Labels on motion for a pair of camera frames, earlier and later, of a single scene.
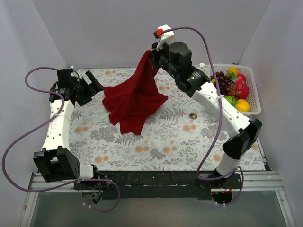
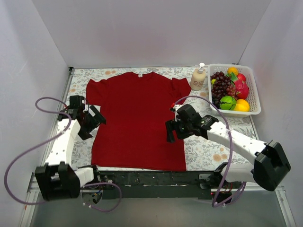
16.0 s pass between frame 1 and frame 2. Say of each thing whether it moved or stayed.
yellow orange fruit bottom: stayed
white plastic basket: stayed
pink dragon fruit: stayed
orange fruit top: stayed
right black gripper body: moved
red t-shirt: moved
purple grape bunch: stayed
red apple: stayed
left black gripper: moved
